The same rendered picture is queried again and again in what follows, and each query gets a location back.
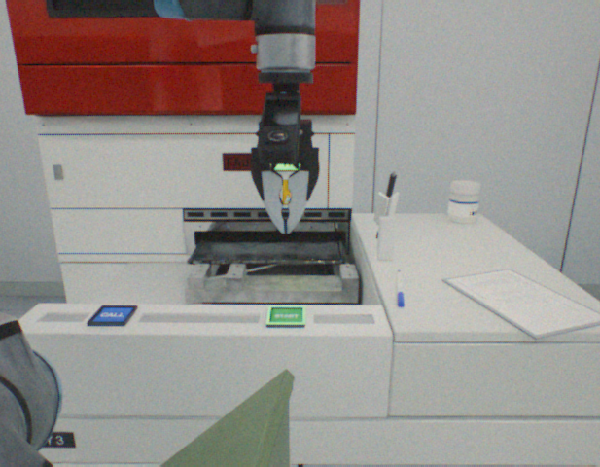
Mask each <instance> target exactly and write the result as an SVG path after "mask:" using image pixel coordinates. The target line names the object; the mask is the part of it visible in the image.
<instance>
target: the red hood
mask: <svg viewBox="0 0 600 467"><path fill-rule="evenodd" d="M5 4H6V8H7V14H8V19H9V25H10V29H11V35H12V41H13V46H14V52H15V57H16V62H17V67H18V76H19V82H20V88H21V93H22V99H23V104H24V109H25V114H26V115H154V114H261V113H262V111H263V106H264V100H265V94H266V93H267V92H272V83H258V73H261V70H258V68H257V54H258V53H252V51H251V46H252V45H258V42H257V41H256V27H255V22H254V21H229V20H204V19H194V20H193V21H188V20H185V19H184V18H165V17H160V16H159V15H158V14H157V12H156V10H155V7H154V0H5ZM360 13H361V0H315V68H314V69H313V70H310V73H313V83H300V96H301V111H300V113H301V114H356V113H357V89H358V64H359V38H360Z"/></svg>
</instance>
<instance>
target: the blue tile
mask: <svg viewBox="0 0 600 467"><path fill-rule="evenodd" d="M132 310H133V308H106V307H104V308H103V309H102V310H101V311H100V312H99V314H98V315H97V316H96V317H95V318H94V319H93V320H92V321H124V320H125V318H126V317H127V316H128V315H129V314H130V313H131V311H132Z"/></svg>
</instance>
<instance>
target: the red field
mask: <svg viewBox="0 0 600 467"><path fill-rule="evenodd" d="M251 159H252V155H224V170H227V169H250V164H251Z"/></svg>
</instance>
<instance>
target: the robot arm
mask: <svg viewBox="0 0 600 467"><path fill-rule="evenodd" d="M154 7H155V10H156V12H157V14H158V15H159V16H160V17H165V18H184V19H185V20H188V21H193V20H194V19H204V20H229V21H254V22H255V27H256V41H257V42H258V45H252V46H251V51H252V53H258V54H257V68H258V70H261V73H258V83H272V92H267V93H266V94H265V100H264V106H263V111H262V118H261V120H260V121H259V122H258V124H259V130H258V131H257V132H256V133H255V135H256V136H257V137H258V143H257V147H253V148H251V154H252V159H251V164H250V169H251V176H252V179H253V182H254V184H255V186H256V189H257V191H258V193H259V195H260V197H261V200H262V201H263V203H264V205H265V209H266V211H267V213H268V215H269V216H270V219H271V220H272V222H273V223H274V225H275V226H276V227H277V229H278V230H279V231H280V232H281V233H283V234H289V233H290V232H291V231H292V229H293V228H294V227H295V226H296V224H297V223H298V222H299V220H300V217H301V215H302V213H303V211H304V209H305V207H306V205H307V203H308V201H309V199H310V196H311V194H312V192H313V190H314V187H315V185H316V183H317V180H318V177H319V171H320V164H319V159H318V153H319V148H313V146H312V141H311V137H313V136H314V135H315V133H314V132H313V131H312V121H311V120H301V119H300V111H301V96H300V83H313V73H310V70H313V69H314V68H315V0H154ZM270 163H271V165H270ZM299 163H301V165H299ZM278 164H292V165H293V166H294V168H295V169H297V171H295V172H293V173H292V174H290V175H289V178H288V188H289V191H290V192H291V197H290V200H289V202H288V209H289V214H288V217H287V219H286V225H285V218H284V215H283V212H282V207H283V201H282V199H281V197H280V191H281V189H282V186H283V177H282V175H281V174H279V173H278V172H276V171H275V170H273V169H274V168H275V167H276V166H277V165H278ZM62 397H63V394H62V385H61V380H60V377H59V375H58V373H57V369H56V367H55V366H54V365H53V364H52V363H51V362H50V361H49V360H48V359H47V358H46V357H44V356H43V355H42V354H40V353H38V352H37V351H35V350H33V349H31V347H30V344H29V342H28V340H27V338H26V336H25V334H24V332H23V331H22V329H21V327H20V325H19V323H18V320H17V319H16V318H15V317H14V316H12V315H9V314H6V313H3V312H0V467H54V466H53V465H52V464H51V463H50V462H49V461H48V460H47V459H46V458H45V457H44V456H43V455H42V454H41V453H40V452H38V451H39V450H40V449H41V448H42V447H43V446H44V444H45V443H46V442H47V440H48V439H49V437H50V436H51V434H52V432H53V430H54V429H55V427H56V425H57V422H58V420H59V417H60V414H61V411H62V406H63V401H62Z"/></svg>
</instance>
